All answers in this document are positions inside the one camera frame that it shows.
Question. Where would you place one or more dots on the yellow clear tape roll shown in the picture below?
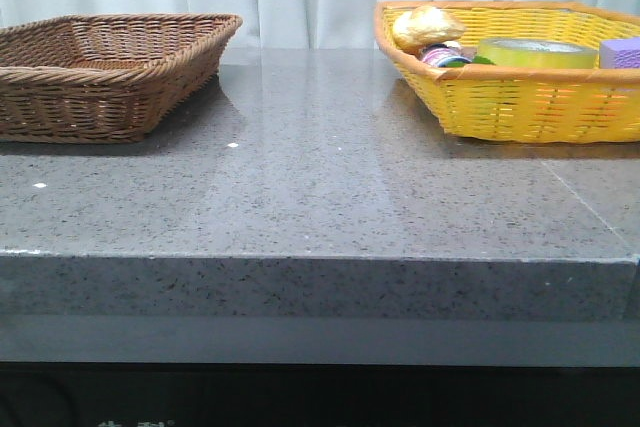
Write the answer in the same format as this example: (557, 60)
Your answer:
(536, 53)

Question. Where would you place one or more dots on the beige bread roll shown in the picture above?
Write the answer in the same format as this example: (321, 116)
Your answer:
(424, 26)

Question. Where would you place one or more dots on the yellow woven basket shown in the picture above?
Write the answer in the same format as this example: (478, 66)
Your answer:
(524, 104)

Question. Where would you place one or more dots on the green leaf item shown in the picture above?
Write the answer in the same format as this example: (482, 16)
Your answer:
(482, 60)

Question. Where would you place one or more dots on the brown wicker basket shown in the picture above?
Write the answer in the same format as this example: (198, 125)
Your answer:
(100, 79)

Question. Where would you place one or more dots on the purple foam block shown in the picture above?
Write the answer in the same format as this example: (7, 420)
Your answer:
(621, 53)

